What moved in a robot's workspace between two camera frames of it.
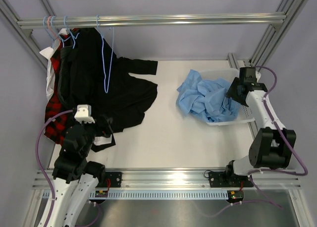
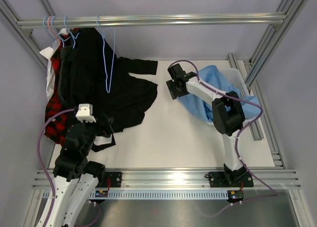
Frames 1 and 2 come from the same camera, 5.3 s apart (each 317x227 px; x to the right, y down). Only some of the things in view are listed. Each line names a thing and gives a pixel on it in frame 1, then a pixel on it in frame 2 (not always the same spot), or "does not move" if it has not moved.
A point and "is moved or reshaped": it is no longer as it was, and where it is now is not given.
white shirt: (47, 54) does not move
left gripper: (106, 129) does not move
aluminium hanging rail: (250, 17) does not move
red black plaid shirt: (56, 129) does not move
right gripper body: (233, 91) to (175, 92)
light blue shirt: (207, 98) is moved or reshaped
